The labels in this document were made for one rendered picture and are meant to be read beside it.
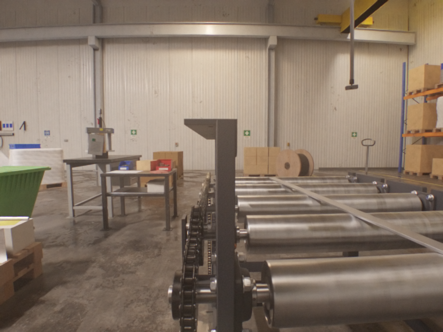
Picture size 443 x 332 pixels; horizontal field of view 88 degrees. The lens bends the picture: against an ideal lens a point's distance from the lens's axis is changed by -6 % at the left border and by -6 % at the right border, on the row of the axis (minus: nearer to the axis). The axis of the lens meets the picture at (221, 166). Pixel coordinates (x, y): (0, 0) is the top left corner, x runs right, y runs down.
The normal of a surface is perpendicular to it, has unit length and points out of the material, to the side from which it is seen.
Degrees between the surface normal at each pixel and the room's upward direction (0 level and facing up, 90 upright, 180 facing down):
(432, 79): 90
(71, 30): 90
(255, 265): 90
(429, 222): 54
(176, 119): 90
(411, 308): 98
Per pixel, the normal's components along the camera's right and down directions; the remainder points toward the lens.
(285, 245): 0.03, 0.33
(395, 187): -1.00, 0.00
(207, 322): 0.00, -1.00
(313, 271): 0.01, -0.86
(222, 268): 0.03, 0.08
